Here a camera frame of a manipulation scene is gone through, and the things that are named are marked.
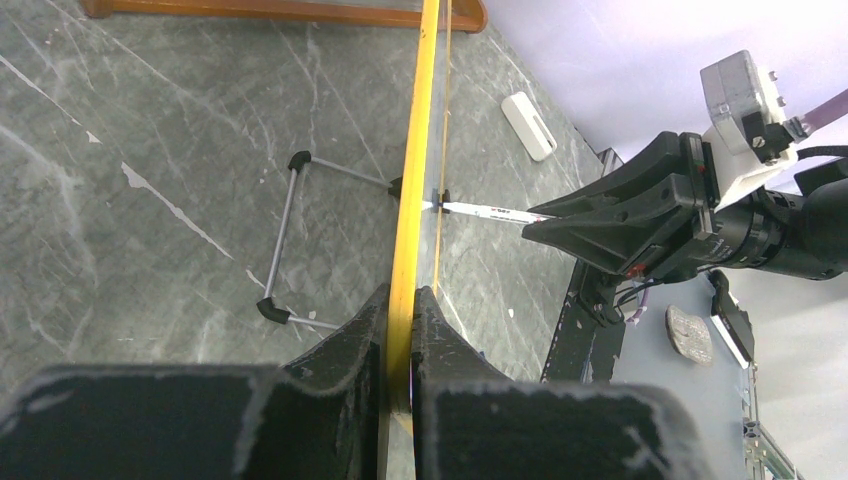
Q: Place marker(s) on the orange wooden rack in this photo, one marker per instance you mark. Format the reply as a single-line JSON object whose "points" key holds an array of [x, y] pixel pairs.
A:
{"points": [[465, 16]]}

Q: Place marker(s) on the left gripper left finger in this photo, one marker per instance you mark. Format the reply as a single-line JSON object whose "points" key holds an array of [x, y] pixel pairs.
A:
{"points": [[320, 416]]}

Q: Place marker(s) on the white blue marker pen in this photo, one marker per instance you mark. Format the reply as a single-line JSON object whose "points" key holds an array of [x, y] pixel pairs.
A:
{"points": [[485, 212]]}

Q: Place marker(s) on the black white flat device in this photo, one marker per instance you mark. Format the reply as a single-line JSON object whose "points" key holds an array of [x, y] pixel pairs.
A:
{"points": [[732, 322]]}

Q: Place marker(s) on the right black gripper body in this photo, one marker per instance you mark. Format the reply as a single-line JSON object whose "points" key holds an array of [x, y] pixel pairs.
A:
{"points": [[698, 168]]}

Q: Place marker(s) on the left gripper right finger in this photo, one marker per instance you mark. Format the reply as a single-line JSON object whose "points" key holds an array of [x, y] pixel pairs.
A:
{"points": [[471, 421]]}

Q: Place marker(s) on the whiteboard metal stand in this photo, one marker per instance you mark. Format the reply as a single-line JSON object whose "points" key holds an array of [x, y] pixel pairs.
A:
{"points": [[334, 235]]}

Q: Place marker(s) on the white plastic block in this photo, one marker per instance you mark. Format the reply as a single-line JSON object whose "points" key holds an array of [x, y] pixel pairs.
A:
{"points": [[529, 126]]}

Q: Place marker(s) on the yellow framed whiteboard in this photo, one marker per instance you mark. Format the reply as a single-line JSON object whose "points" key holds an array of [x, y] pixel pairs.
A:
{"points": [[418, 234]]}

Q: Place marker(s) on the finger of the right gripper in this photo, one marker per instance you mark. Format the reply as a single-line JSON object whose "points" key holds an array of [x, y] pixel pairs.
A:
{"points": [[620, 237], [660, 158]]}

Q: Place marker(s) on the grey round disc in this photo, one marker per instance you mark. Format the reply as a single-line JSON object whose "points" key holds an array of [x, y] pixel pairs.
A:
{"points": [[689, 336]]}

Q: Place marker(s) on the aluminium frame rail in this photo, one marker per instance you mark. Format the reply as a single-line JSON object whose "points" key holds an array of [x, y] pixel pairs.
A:
{"points": [[610, 159]]}

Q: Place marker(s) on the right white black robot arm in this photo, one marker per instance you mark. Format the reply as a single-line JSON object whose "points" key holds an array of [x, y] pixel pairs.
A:
{"points": [[802, 235]]}

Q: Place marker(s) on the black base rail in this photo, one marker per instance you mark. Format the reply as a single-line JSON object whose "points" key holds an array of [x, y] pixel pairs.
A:
{"points": [[589, 334]]}

